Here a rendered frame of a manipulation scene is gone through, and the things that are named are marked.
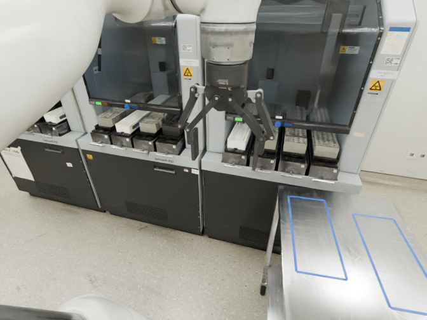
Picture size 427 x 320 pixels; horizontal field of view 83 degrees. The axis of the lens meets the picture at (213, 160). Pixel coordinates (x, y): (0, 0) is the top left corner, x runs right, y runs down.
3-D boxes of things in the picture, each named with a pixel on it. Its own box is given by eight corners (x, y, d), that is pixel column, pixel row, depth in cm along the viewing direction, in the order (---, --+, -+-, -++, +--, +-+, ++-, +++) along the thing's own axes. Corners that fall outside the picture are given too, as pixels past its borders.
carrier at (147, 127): (158, 132, 149) (157, 123, 146) (157, 133, 147) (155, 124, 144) (142, 129, 152) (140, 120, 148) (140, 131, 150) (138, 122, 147)
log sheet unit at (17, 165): (13, 177, 205) (-8, 140, 186) (38, 183, 198) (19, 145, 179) (9, 178, 203) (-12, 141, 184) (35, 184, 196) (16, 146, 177)
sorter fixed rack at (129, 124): (141, 115, 175) (140, 107, 172) (154, 117, 173) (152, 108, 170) (116, 133, 151) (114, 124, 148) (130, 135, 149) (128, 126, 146)
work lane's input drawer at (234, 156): (243, 117, 191) (244, 105, 186) (261, 119, 188) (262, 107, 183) (219, 167, 132) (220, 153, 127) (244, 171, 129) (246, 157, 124)
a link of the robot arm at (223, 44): (251, 25, 35) (248, 68, 38) (259, 21, 42) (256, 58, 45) (191, 23, 37) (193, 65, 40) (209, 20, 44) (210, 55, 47)
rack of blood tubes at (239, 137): (237, 127, 159) (237, 119, 155) (252, 129, 156) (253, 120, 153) (226, 149, 135) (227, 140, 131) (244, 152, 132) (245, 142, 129)
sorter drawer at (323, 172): (304, 123, 180) (307, 112, 175) (324, 126, 177) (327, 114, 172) (307, 181, 121) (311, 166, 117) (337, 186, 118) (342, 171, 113)
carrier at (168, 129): (182, 135, 145) (180, 126, 142) (180, 136, 144) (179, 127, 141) (164, 133, 148) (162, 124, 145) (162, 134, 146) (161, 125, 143)
